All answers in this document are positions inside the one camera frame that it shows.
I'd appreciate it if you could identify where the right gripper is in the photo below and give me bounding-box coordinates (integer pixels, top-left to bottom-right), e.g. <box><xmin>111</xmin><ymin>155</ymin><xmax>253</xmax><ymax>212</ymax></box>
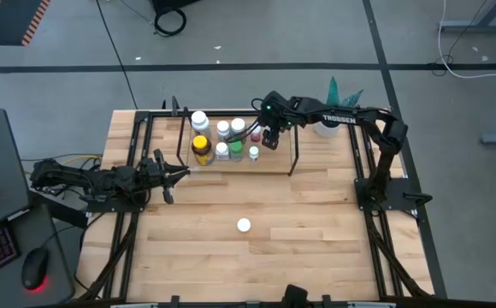
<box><xmin>261</xmin><ymin>113</ymin><xmax>291</xmax><ymax>151</ymax></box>

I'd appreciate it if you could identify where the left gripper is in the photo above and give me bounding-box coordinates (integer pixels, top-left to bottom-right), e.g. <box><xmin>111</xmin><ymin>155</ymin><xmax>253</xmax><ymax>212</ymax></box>
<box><xmin>142</xmin><ymin>148</ymin><xmax>192</xmax><ymax>206</ymax></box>

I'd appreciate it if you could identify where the green cap bottle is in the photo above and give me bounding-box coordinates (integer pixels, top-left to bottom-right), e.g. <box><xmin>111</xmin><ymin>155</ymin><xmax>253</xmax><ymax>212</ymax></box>
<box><xmin>228</xmin><ymin>139</ymin><xmax>245</xmax><ymax>163</ymax></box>

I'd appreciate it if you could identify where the yellow fish oil bottle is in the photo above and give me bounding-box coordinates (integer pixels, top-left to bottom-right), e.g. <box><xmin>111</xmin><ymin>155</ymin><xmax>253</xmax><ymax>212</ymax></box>
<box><xmin>191</xmin><ymin>134</ymin><xmax>216</xmax><ymax>167</ymax></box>

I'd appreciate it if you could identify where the small white pill bottle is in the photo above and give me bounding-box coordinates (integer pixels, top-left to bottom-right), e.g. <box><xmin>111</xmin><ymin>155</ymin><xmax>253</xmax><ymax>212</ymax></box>
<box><xmin>216</xmin><ymin>120</ymin><xmax>232</xmax><ymax>143</ymax></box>

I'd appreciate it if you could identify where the tall white supplement bottle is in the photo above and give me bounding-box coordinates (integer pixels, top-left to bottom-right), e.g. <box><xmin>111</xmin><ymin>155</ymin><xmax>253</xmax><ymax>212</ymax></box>
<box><xmin>190</xmin><ymin>110</ymin><xmax>212</xmax><ymax>139</ymax></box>

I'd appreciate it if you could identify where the green plant in white pot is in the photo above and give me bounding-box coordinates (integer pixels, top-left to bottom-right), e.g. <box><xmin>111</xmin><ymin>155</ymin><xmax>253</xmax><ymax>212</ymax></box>
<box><xmin>313</xmin><ymin>75</ymin><xmax>365</xmax><ymax>139</ymax></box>

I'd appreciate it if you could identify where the black computer mouse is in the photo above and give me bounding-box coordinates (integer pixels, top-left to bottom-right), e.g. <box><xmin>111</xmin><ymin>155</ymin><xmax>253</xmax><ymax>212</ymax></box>
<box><xmin>20</xmin><ymin>246</ymin><xmax>50</xmax><ymax>292</ymax></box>

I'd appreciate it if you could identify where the grey side desk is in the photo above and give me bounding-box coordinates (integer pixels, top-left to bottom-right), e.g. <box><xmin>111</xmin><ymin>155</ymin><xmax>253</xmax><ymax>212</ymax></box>
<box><xmin>0</xmin><ymin>109</ymin><xmax>76</xmax><ymax>308</ymax></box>

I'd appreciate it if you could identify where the wooden shelf black metal frame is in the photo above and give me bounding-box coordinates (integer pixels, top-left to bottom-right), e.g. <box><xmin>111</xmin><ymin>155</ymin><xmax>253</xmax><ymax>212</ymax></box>
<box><xmin>175</xmin><ymin>106</ymin><xmax>300</xmax><ymax>177</ymax></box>

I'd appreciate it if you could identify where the black aluminium table frame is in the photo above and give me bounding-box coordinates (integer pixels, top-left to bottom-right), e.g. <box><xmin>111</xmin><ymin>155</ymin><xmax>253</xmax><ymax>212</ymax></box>
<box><xmin>76</xmin><ymin>109</ymin><xmax>437</xmax><ymax>308</ymax></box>

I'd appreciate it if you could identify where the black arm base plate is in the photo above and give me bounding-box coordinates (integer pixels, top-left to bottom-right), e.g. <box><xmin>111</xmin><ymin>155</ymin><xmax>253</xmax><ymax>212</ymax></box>
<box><xmin>353</xmin><ymin>176</ymin><xmax>434</xmax><ymax>213</ymax></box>
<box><xmin>84</xmin><ymin>194</ymin><xmax>147</xmax><ymax>214</ymax></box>

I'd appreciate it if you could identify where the coiled black cable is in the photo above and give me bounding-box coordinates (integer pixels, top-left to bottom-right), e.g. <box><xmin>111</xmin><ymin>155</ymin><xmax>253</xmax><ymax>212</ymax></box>
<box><xmin>152</xmin><ymin>5</ymin><xmax>188</xmax><ymax>39</ymax></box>

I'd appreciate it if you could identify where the black low camera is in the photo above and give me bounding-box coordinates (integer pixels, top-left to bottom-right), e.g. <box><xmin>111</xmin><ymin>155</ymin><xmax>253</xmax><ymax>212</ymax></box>
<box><xmin>281</xmin><ymin>283</ymin><xmax>310</xmax><ymax>308</ymax></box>

